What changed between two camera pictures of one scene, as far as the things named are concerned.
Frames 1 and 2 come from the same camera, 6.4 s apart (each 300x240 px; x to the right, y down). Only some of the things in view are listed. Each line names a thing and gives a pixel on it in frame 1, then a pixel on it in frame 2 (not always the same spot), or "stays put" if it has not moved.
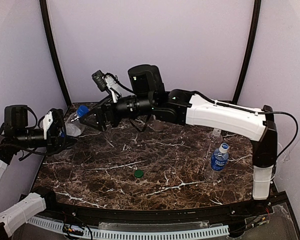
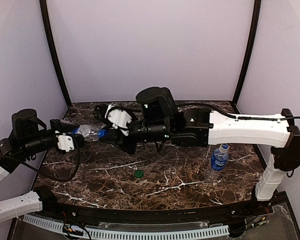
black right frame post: (255, 27) stays put
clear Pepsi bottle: (73, 126) -> (90, 132)
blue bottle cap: (82, 111) -> (101, 133)
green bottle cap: (138, 173) stays put
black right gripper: (106, 113) -> (129, 149)
